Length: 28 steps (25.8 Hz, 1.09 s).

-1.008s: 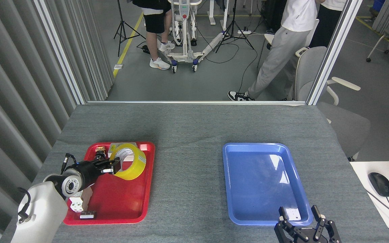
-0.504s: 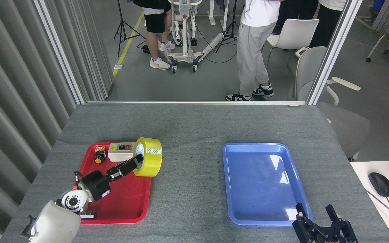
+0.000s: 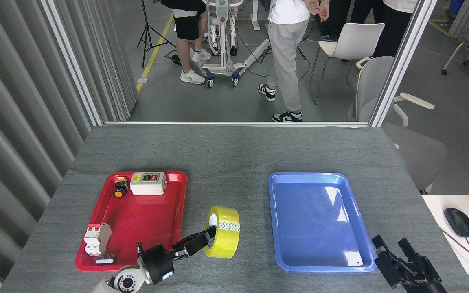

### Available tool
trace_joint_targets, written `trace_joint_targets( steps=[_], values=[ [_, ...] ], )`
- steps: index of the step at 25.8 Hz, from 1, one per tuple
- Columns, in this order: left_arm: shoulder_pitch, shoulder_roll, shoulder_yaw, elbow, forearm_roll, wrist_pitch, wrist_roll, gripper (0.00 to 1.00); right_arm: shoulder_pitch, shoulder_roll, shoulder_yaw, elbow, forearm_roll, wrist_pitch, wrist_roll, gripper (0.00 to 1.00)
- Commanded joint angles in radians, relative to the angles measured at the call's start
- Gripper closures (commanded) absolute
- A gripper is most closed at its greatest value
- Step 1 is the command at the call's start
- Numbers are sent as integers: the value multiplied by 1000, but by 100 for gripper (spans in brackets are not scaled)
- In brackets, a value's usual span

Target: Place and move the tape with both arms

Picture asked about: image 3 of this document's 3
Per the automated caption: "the silver frame post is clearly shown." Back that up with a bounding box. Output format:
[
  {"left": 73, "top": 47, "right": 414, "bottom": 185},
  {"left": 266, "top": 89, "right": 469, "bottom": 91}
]
[
  {"left": 39, "top": 0, "right": 105, "bottom": 127},
  {"left": 369, "top": 0, "right": 438, "bottom": 128}
]

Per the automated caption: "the grey push button switch box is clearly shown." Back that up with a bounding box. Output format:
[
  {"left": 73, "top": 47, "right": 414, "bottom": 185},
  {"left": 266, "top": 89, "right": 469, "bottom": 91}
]
[{"left": 130, "top": 171, "right": 167, "bottom": 196}]

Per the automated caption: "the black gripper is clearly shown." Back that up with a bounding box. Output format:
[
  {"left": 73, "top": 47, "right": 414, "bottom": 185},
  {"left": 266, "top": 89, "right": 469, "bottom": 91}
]
[
  {"left": 139, "top": 227, "right": 217, "bottom": 285},
  {"left": 372, "top": 235, "right": 447, "bottom": 293}
]

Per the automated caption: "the silver frame rail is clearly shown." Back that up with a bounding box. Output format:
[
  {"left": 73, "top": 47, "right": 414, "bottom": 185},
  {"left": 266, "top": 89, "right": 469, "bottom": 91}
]
[{"left": 103, "top": 121, "right": 370, "bottom": 128}]

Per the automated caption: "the blue plastic tray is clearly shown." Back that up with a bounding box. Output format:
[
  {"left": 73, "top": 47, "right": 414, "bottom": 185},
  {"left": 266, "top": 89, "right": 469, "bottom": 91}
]
[{"left": 268, "top": 172, "right": 378, "bottom": 273}]

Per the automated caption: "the yellow tape roll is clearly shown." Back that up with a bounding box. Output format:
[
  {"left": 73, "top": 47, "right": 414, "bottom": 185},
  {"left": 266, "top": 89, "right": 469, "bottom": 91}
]
[{"left": 205, "top": 206, "right": 240, "bottom": 259}]

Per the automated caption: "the white desk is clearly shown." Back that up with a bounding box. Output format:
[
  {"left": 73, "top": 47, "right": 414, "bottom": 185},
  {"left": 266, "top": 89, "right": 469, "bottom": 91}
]
[{"left": 421, "top": 194, "right": 469, "bottom": 293}]

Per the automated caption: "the white wheeled stand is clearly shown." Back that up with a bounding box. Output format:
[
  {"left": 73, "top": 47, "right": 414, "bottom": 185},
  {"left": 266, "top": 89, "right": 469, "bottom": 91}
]
[{"left": 200, "top": 0, "right": 272, "bottom": 88}]

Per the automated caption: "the grey office chair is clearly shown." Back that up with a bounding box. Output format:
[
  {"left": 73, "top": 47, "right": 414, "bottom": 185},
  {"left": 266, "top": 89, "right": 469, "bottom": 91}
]
[{"left": 348, "top": 56, "right": 448, "bottom": 195}]

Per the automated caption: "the red plastic tray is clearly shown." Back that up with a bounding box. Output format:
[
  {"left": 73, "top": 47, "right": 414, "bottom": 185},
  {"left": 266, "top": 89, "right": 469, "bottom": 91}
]
[{"left": 75, "top": 171, "right": 188, "bottom": 271}]

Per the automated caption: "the black yellow push button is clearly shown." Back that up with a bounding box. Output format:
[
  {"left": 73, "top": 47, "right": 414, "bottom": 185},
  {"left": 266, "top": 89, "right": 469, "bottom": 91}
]
[{"left": 113, "top": 177, "right": 129, "bottom": 198}]

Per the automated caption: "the black tripod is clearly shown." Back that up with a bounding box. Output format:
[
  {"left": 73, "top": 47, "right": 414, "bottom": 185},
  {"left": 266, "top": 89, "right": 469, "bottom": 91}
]
[
  {"left": 137, "top": 0, "right": 178, "bottom": 69},
  {"left": 259, "top": 41, "right": 310, "bottom": 65}
]

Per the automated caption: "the white circuit breaker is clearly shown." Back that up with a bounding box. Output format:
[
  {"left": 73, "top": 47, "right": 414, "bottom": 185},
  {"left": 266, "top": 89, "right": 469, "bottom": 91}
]
[{"left": 84, "top": 223, "right": 112, "bottom": 256}]

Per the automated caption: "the white plastic chair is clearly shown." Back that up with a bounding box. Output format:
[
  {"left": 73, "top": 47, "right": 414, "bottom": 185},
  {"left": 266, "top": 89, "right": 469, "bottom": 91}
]
[{"left": 310, "top": 22, "right": 386, "bottom": 105}]

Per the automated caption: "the black computer mouse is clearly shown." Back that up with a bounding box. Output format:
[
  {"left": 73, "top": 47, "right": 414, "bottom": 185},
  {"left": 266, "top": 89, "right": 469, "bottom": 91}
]
[{"left": 443, "top": 208, "right": 469, "bottom": 238}]

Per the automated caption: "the white table leg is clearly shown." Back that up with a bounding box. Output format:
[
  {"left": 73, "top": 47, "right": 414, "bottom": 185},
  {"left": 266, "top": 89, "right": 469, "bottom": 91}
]
[{"left": 250, "top": 0, "right": 260, "bottom": 31}]

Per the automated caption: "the person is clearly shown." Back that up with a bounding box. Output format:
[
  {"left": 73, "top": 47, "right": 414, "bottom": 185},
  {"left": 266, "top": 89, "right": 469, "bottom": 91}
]
[
  {"left": 320, "top": 0, "right": 381, "bottom": 62},
  {"left": 258, "top": 0, "right": 331, "bottom": 122},
  {"left": 160, "top": 0, "right": 211, "bottom": 85},
  {"left": 372, "top": 0, "right": 419, "bottom": 58}
]

